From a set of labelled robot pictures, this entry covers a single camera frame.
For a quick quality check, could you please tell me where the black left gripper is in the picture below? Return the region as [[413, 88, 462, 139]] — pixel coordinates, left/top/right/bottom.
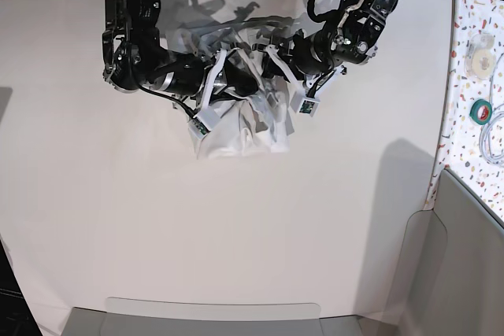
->
[[269, 29, 347, 81]]

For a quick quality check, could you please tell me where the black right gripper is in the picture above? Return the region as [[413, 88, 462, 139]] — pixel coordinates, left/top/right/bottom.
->
[[155, 54, 260, 105]]

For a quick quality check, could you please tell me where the white t-shirt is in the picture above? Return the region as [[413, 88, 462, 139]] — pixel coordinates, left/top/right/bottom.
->
[[167, 17, 296, 161]]

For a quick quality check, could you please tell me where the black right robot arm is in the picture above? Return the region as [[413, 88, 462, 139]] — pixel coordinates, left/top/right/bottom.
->
[[102, 0, 217, 116]]

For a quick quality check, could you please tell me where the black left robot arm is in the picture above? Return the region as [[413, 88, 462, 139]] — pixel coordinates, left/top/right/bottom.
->
[[273, 0, 398, 80]]

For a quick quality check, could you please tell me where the terrazzo pattern side surface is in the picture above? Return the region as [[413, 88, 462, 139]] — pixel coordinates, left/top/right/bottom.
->
[[425, 0, 503, 218]]

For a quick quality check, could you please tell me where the clear tape dispenser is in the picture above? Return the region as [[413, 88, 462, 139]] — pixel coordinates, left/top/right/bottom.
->
[[465, 32, 496, 80]]

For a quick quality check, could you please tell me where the green tape roll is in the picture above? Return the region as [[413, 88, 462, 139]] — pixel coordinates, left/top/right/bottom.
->
[[469, 99, 492, 125]]

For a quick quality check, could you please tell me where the grey chair right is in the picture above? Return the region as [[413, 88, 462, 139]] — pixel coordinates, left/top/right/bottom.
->
[[364, 168, 504, 336]]

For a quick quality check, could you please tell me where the white coiled cable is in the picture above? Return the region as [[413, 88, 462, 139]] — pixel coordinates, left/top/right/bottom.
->
[[478, 52, 504, 164]]

